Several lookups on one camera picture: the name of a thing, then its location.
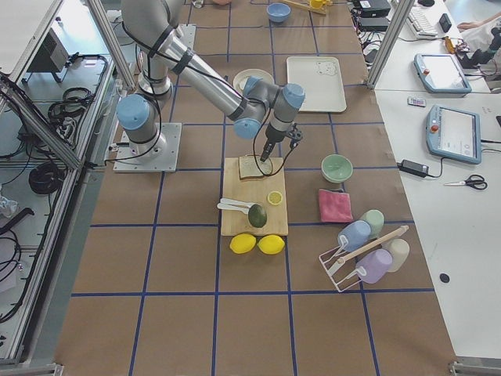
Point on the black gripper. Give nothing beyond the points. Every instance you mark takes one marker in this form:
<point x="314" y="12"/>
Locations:
<point x="271" y="139"/>

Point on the white bread slice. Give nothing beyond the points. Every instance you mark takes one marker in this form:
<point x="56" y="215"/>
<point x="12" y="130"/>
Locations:
<point x="251" y="167"/>

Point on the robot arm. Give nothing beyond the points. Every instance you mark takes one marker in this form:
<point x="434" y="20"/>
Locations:
<point x="152" y="25"/>

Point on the round cream plate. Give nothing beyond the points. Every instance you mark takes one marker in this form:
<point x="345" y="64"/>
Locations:
<point x="241" y="77"/>

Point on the lemon half slice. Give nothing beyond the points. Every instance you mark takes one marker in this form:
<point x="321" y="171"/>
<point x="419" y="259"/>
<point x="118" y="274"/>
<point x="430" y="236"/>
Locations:
<point x="275" y="198"/>

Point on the avocado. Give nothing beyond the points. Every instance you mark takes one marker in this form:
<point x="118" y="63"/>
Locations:
<point x="257" y="216"/>

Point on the green bowl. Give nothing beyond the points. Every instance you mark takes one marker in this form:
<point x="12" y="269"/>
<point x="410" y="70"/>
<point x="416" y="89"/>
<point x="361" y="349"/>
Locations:
<point x="336" y="168"/>

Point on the pink cloth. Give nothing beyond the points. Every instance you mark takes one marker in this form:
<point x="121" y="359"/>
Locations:
<point x="334" y="206"/>

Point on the cream bear serving tray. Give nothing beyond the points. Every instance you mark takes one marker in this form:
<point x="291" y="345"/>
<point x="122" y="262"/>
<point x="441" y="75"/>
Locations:
<point x="321" y="79"/>

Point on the right yellow lemon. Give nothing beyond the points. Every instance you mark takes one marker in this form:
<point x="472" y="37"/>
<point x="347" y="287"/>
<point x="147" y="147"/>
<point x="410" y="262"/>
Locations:
<point x="271" y="244"/>

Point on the yellow lemon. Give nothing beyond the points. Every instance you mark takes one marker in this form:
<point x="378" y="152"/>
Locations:
<point x="242" y="243"/>
<point x="271" y="244"/>

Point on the left yellow lemon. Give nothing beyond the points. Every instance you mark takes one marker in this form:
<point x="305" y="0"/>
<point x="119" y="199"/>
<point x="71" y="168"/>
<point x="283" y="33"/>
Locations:
<point x="242" y="243"/>

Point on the blue cup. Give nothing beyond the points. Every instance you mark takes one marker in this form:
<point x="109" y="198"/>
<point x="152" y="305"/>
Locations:
<point x="354" y="235"/>

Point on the green cup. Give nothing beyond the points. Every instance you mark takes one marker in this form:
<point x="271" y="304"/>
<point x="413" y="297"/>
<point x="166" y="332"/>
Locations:
<point x="375" y="219"/>

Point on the blue bowl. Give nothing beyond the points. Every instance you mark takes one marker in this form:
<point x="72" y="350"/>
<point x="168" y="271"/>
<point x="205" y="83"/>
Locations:
<point x="278" y="12"/>

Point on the black power adapter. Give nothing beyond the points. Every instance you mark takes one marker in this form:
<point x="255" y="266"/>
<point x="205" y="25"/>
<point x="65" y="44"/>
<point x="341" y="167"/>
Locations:
<point x="413" y="168"/>

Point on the wooden mug rack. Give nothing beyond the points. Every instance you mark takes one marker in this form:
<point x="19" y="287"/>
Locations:
<point x="304" y="5"/>

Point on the yellow mug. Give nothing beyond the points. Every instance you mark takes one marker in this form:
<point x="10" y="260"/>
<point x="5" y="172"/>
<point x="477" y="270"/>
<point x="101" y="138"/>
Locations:
<point x="320" y="4"/>

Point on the wooden rolling pin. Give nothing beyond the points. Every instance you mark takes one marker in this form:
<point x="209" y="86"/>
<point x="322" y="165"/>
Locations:
<point x="396" y="233"/>

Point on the purple cup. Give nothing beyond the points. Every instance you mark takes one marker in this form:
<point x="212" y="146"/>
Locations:
<point x="373" y="266"/>

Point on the cream cup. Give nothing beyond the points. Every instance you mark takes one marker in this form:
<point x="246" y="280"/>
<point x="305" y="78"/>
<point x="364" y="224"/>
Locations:
<point x="399" y="251"/>

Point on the near teach pendant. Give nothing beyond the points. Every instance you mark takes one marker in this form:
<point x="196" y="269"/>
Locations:
<point x="454" y="133"/>

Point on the teach pendant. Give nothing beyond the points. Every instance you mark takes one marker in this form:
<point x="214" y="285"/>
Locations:
<point x="441" y="73"/>
<point x="454" y="133"/>

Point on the far teach pendant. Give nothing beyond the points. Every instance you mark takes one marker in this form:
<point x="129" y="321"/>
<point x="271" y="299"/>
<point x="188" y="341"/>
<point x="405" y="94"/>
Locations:
<point x="441" y="73"/>

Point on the black scissors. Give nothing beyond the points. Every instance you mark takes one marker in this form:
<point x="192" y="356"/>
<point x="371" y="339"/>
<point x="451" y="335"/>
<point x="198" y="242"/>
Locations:
<point x="474" y="181"/>

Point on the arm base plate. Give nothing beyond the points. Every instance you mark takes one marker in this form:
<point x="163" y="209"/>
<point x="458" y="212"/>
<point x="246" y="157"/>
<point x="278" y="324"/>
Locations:
<point x="186" y="33"/>
<point x="158" y="155"/>

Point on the white wire cup rack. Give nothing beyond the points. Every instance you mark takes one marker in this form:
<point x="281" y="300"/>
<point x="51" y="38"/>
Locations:
<point x="342" y="273"/>

